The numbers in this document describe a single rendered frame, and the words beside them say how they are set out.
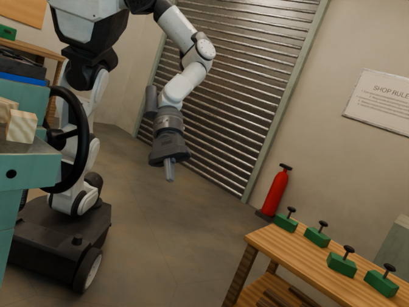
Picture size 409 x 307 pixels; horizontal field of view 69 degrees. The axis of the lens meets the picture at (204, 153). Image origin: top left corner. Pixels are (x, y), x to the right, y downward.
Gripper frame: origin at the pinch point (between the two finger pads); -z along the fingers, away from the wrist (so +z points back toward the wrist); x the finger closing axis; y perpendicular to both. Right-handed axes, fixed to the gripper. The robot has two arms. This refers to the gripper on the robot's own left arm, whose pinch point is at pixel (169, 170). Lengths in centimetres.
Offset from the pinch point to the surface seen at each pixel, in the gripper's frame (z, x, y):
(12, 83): 9.5, 16.6, 35.4
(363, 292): -33, -44, -80
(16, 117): -5.4, 5.4, 40.4
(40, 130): 4.5, 18.7, 25.7
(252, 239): -8, -6, -67
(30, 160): -11.9, 4.2, 37.6
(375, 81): 134, -112, -190
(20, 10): 276, 214, -74
